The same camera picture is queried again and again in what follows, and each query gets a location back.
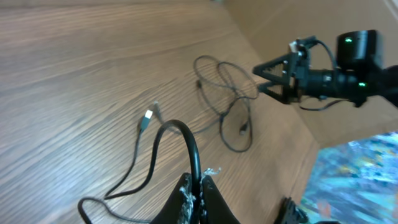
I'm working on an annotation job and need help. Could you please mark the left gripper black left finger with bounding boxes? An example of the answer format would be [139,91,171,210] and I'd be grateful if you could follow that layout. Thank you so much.
[150,173,195,224]

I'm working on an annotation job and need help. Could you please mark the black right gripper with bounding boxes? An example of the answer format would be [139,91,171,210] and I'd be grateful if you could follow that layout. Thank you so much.
[252,52,309,105]

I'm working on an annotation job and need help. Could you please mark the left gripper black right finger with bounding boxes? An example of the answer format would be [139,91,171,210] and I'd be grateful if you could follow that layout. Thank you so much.
[200,167,240,224]

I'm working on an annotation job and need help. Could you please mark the black USB cable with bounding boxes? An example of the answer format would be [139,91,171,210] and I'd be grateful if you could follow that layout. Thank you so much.
[76,109,202,224]

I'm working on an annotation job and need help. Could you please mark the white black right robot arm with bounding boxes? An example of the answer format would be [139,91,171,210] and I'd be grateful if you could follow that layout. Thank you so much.
[252,30,397,110]

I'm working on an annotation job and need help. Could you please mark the colourful blue patterned floor mat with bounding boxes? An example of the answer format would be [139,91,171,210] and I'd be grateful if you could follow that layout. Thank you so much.
[300,131,397,223]

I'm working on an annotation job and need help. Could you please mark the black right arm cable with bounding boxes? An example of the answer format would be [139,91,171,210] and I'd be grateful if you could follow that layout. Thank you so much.
[298,39,349,112]

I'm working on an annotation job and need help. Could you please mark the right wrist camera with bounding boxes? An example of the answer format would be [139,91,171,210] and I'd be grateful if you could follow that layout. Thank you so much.
[289,35,317,57]

